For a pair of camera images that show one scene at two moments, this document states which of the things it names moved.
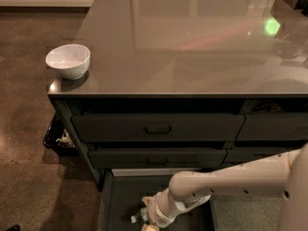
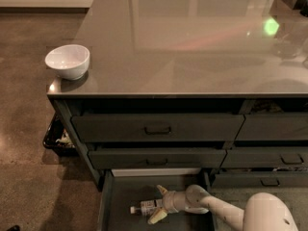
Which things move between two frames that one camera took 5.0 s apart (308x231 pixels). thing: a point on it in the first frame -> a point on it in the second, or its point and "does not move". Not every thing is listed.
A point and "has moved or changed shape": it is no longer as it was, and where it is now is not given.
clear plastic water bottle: (141, 216) has moved or changed shape
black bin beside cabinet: (57, 137) does not move
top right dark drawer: (291, 126) does not move
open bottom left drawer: (120, 193) does not move
